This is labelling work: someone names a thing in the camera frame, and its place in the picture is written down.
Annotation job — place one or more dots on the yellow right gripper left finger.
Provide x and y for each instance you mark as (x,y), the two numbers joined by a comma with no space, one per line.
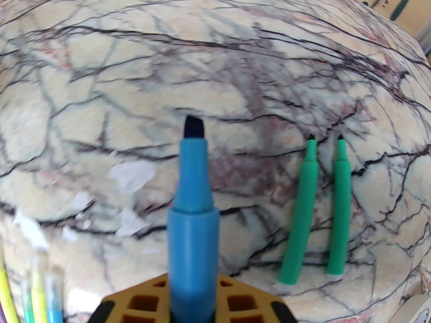
(141,306)

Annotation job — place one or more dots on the white masking tape roll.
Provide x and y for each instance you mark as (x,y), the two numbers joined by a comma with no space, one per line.
(414,310)

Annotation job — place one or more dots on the teal marker pen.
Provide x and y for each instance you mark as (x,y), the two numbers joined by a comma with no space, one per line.
(301,214)
(340,214)

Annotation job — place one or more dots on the yellow highlighter pen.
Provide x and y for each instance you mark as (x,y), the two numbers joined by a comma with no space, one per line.
(6,288)
(39,294)

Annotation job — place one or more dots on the purple marker pen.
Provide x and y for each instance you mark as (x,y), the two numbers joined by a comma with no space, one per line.
(2,315)

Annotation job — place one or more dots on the blue marker pen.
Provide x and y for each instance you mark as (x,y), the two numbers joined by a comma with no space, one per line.
(54,310)
(193,230)

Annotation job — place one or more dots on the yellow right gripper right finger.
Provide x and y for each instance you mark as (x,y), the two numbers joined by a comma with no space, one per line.
(242,306)

